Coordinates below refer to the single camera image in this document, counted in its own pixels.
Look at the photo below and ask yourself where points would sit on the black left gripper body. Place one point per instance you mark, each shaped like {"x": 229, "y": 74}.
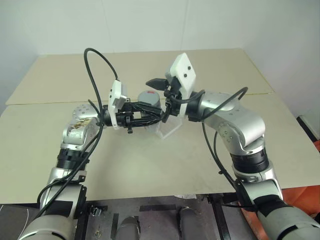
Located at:
{"x": 126, "y": 119}

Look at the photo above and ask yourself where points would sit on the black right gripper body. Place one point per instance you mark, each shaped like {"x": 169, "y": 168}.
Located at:
{"x": 173, "y": 98}

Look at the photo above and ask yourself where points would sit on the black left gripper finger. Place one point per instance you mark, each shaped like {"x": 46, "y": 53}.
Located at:
{"x": 147, "y": 108}
{"x": 150, "y": 120}

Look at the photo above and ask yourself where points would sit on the clear plastic jar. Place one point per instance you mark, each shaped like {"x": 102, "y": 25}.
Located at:
{"x": 152, "y": 128}

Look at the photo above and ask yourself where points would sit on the grey jar lid red label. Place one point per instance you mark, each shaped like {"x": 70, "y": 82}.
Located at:
{"x": 149, "y": 98}

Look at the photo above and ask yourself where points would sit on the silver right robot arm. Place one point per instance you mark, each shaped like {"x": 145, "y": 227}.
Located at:
{"x": 240, "y": 125}

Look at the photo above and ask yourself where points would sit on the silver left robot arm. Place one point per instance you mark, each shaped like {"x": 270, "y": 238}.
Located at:
{"x": 75, "y": 130}

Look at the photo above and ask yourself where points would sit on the clear plastic box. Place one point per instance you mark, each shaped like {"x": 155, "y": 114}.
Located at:
{"x": 170, "y": 128}

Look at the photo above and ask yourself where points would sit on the black tape strip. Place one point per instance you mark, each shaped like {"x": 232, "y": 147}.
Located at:
{"x": 115, "y": 225}
{"x": 157, "y": 207}

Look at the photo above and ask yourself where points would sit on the grey rounded shape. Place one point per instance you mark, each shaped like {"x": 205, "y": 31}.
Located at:
{"x": 128, "y": 228}
{"x": 188, "y": 222}

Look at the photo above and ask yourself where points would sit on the black panel with white line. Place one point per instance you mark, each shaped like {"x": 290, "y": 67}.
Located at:
{"x": 12, "y": 220}

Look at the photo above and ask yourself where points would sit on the orange object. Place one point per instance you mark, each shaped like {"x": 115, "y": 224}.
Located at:
{"x": 301, "y": 197}

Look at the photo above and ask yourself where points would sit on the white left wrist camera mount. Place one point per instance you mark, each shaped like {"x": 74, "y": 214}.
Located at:
{"x": 116, "y": 96}

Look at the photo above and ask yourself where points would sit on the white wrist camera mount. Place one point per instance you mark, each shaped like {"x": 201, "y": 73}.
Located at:
{"x": 116, "y": 96}
{"x": 183, "y": 68}

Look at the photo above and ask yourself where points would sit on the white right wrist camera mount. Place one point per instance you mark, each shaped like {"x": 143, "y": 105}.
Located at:
{"x": 183, "y": 68}

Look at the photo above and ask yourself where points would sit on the black metal frame bar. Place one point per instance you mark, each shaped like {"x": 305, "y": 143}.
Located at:
{"x": 216, "y": 217}

